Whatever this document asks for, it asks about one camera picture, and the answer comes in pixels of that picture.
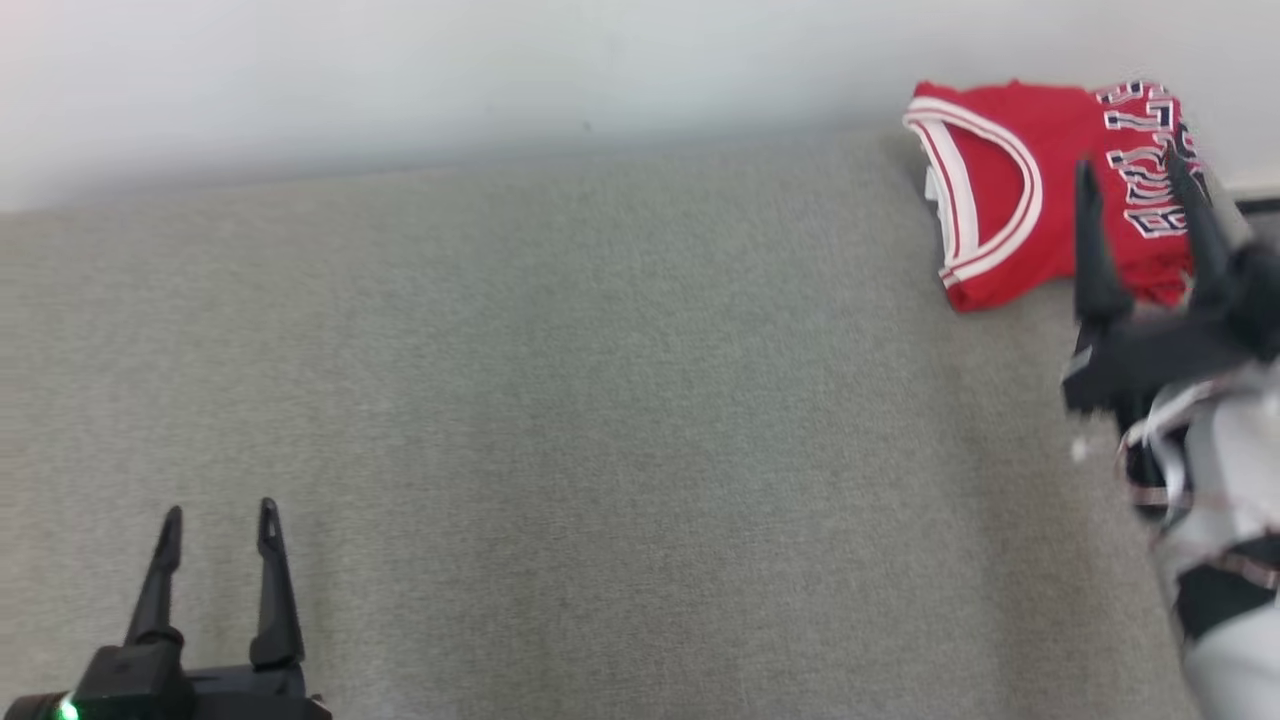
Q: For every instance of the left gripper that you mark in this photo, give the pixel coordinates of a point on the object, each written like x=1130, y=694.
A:
x=150, y=690

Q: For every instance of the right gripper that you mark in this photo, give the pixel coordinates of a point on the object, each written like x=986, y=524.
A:
x=1160, y=355

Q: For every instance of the red basketball jersey white trim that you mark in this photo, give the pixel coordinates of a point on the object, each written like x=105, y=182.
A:
x=1040, y=150

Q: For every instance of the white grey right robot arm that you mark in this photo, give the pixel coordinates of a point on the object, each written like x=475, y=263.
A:
x=1235, y=480

